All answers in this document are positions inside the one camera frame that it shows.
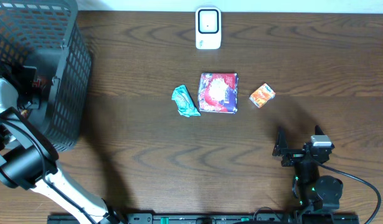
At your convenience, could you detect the red orange chocolate bar wrapper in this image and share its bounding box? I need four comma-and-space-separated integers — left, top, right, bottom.
32, 77, 50, 91

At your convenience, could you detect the small orange box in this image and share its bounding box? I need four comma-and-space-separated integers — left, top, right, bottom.
249, 83, 276, 108

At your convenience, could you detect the purple red noodle packet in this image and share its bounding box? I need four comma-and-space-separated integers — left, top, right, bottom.
197, 73, 239, 114

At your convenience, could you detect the teal snack wrapper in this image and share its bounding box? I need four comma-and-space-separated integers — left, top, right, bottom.
171, 85, 201, 117

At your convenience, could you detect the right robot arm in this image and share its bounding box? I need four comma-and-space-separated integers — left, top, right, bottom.
272, 126, 343, 215

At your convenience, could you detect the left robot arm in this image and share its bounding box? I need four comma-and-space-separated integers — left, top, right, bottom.
0, 62, 127, 223

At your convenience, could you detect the dark grey plastic basket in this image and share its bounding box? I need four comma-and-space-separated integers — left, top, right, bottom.
0, 0, 92, 152

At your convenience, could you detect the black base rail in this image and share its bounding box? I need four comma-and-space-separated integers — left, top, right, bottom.
47, 212, 360, 224

